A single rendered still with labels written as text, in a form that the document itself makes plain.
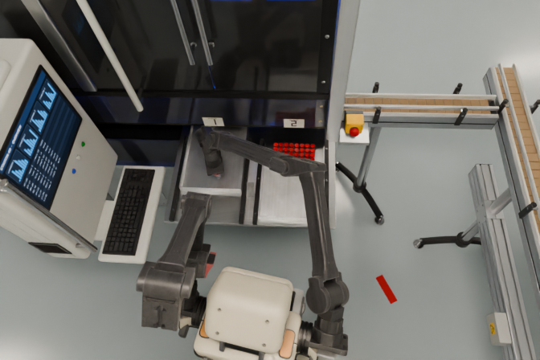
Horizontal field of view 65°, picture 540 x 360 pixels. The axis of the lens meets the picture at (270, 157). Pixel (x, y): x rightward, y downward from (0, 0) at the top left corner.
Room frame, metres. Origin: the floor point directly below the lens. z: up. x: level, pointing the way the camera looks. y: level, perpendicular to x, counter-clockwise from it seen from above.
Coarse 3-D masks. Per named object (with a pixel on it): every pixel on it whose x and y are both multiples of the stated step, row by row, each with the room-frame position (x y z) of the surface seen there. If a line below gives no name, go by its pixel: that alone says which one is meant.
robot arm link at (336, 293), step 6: (324, 282) 0.28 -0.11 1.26; (330, 282) 0.27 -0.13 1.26; (330, 288) 0.25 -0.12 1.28; (336, 288) 0.25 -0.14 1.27; (330, 294) 0.24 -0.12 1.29; (336, 294) 0.24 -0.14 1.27; (342, 294) 0.24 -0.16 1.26; (336, 300) 0.22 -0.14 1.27; (342, 300) 0.23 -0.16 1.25; (330, 306) 0.21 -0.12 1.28; (336, 306) 0.21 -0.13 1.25; (330, 312) 0.19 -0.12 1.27; (336, 312) 0.19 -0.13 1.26; (342, 312) 0.20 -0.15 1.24; (324, 318) 0.18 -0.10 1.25; (330, 318) 0.18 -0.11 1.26; (336, 318) 0.18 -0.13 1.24
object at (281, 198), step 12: (264, 144) 0.97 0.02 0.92; (324, 156) 0.88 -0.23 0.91; (264, 168) 0.87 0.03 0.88; (264, 180) 0.81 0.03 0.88; (276, 180) 0.80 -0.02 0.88; (288, 180) 0.80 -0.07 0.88; (324, 180) 0.76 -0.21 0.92; (264, 192) 0.76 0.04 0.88; (276, 192) 0.75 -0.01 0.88; (288, 192) 0.74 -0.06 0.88; (300, 192) 0.74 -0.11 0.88; (264, 204) 0.70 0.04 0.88; (276, 204) 0.69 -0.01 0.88; (288, 204) 0.69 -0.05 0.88; (300, 204) 0.68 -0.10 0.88; (264, 216) 0.64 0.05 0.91; (276, 216) 0.63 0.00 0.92; (288, 216) 0.62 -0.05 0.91; (300, 216) 0.63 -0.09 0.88
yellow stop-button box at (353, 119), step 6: (348, 114) 1.00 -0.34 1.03; (354, 114) 0.99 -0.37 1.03; (360, 114) 0.99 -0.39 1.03; (348, 120) 0.97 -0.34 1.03; (354, 120) 0.96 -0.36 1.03; (360, 120) 0.96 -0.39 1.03; (348, 126) 0.95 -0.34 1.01; (354, 126) 0.94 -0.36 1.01; (360, 126) 0.94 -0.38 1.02; (348, 132) 0.95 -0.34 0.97; (360, 132) 0.94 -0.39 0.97
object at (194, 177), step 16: (192, 128) 1.11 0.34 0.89; (224, 128) 1.10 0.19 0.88; (240, 128) 1.09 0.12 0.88; (192, 144) 1.03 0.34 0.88; (192, 160) 0.95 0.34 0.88; (224, 160) 0.93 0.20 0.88; (240, 160) 0.92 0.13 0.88; (192, 176) 0.87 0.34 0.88; (208, 176) 0.86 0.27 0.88; (224, 176) 0.85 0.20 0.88; (240, 176) 0.84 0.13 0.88; (240, 192) 0.77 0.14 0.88
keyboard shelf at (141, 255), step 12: (132, 168) 0.99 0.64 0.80; (144, 168) 0.98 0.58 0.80; (156, 168) 0.98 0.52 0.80; (120, 180) 0.93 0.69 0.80; (156, 180) 0.91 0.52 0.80; (156, 192) 0.85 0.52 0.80; (108, 204) 0.82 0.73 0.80; (156, 204) 0.80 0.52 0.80; (108, 216) 0.76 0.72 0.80; (144, 228) 0.69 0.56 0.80; (144, 240) 0.63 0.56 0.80; (144, 252) 0.58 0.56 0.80
